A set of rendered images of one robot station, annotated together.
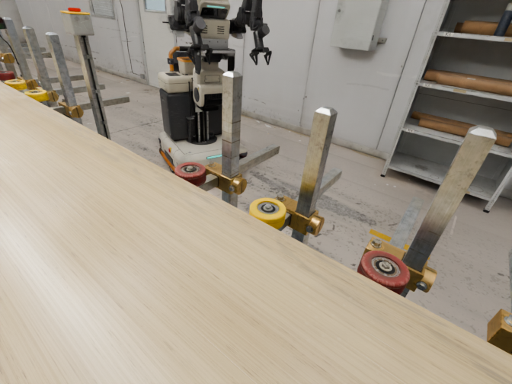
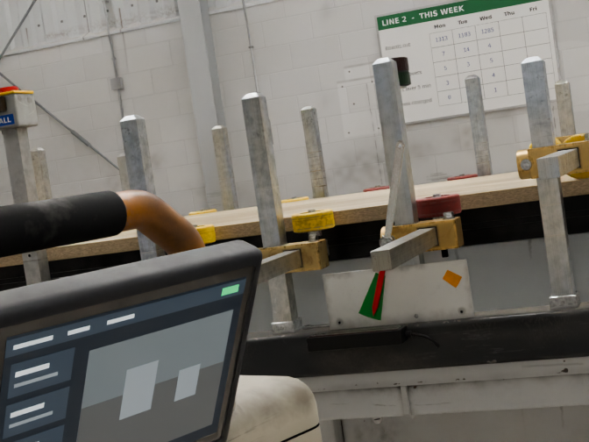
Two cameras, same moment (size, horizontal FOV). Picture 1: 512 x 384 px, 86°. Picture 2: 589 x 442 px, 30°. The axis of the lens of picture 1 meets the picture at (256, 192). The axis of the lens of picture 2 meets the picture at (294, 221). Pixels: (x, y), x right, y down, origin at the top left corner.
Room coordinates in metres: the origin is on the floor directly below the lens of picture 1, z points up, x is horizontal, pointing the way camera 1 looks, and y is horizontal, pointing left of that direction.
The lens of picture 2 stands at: (3.36, 0.64, 1.00)
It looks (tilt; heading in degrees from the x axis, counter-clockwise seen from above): 3 degrees down; 165
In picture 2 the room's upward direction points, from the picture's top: 8 degrees counter-clockwise
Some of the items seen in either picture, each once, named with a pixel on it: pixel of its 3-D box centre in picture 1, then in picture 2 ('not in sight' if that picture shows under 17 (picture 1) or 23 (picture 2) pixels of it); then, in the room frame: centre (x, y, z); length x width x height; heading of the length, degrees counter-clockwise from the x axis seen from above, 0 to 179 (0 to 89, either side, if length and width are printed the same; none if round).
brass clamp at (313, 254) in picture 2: (47, 94); (288, 258); (1.43, 1.12, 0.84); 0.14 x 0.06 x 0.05; 55
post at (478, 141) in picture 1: (421, 246); not in sight; (0.41, -0.33, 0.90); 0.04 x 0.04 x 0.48; 55
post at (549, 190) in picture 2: (11, 69); (551, 201); (1.70, 1.51, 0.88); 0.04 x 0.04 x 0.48; 55
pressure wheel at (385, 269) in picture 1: (376, 286); not in sight; (0.34, -0.23, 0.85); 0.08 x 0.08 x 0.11
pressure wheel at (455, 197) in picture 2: (8, 82); (441, 225); (1.51, 1.39, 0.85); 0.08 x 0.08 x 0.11
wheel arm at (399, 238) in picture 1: (398, 241); not in sight; (0.50, -0.35, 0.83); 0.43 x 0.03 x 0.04; 145
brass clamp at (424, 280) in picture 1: (397, 264); not in sight; (0.42, -0.31, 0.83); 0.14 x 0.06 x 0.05; 55
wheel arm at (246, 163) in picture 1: (238, 168); not in sight; (0.79, 0.06, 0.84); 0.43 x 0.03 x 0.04; 145
